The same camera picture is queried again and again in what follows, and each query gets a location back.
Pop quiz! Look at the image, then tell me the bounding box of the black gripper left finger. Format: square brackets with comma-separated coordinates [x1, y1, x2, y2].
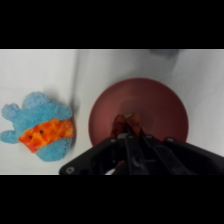
[123, 132, 146, 175]

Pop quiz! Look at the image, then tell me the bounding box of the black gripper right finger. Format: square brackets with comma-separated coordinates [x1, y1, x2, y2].
[142, 133, 178, 175]

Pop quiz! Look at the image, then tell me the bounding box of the red ball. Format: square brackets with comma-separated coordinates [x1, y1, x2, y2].
[111, 112, 146, 140]

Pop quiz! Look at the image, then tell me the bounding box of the pink bowl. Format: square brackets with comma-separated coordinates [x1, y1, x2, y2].
[87, 77, 190, 149]

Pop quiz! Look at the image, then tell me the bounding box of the blue orange plush toy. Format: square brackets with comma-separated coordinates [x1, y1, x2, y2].
[0, 91, 76, 163]

